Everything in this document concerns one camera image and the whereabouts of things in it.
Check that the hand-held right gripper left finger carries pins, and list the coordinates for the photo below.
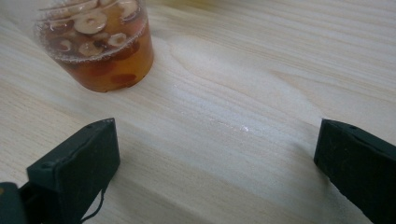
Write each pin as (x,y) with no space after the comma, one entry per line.
(71,174)

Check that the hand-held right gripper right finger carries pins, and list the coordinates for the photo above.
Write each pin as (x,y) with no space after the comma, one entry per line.
(361,168)

